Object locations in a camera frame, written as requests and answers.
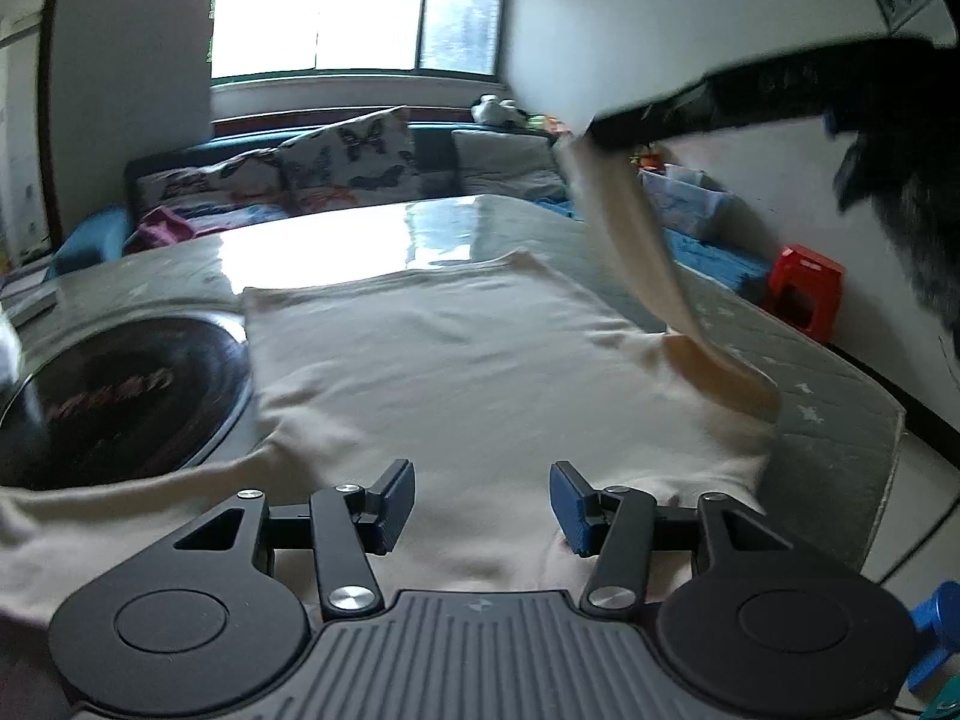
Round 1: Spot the cream long-sleeve shirt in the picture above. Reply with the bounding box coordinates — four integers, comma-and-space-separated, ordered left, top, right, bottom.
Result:
0, 131, 785, 628

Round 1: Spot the grey book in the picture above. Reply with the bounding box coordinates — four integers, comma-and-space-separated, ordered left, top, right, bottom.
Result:
0, 275, 59, 327

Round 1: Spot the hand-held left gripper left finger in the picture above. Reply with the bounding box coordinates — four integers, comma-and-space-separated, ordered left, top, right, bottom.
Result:
172, 459, 416, 620

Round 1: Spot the pink cloth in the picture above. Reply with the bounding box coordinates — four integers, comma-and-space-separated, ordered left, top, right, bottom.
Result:
122, 205, 197, 256

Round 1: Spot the small butterfly print pillow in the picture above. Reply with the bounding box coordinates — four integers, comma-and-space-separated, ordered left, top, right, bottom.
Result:
133, 149, 292, 230

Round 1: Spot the black and white plush toy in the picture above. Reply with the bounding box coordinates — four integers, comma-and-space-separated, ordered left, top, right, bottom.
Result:
470, 94, 530, 128

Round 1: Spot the red plastic stool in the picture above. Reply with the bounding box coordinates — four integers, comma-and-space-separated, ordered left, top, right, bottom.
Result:
760, 244, 846, 347

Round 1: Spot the grey plain pillow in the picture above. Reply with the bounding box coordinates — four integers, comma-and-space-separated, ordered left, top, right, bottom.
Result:
450, 128, 569, 200

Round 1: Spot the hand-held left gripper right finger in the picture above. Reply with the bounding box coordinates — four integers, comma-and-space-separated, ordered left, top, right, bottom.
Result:
550, 461, 793, 622

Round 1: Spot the window with green frame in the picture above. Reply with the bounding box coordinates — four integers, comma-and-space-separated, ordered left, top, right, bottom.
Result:
208, 0, 505, 82

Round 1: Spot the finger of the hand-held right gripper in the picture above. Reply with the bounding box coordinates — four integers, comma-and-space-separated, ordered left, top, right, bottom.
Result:
587, 39, 938, 155

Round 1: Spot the blue sofa blanket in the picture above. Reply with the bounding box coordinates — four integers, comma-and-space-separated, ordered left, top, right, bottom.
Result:
536, 196, 775, 302

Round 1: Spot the large butterfly print pillow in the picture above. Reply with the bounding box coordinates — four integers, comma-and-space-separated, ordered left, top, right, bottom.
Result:
276, 106, 419, 215

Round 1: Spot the blue corner sofa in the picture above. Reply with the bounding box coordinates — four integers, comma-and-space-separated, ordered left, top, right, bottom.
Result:
54, 120, 575, 275

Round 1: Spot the grey quilted star table mat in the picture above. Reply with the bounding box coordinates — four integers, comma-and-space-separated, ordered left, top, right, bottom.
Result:
0, 193, 908, 586

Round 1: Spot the blue plastic object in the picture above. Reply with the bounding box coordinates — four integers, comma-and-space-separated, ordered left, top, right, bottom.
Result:
906, 583, 960, 695

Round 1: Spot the clear plastic storage bin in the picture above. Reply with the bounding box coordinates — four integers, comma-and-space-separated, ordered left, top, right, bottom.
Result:
637, 163, 737, 241

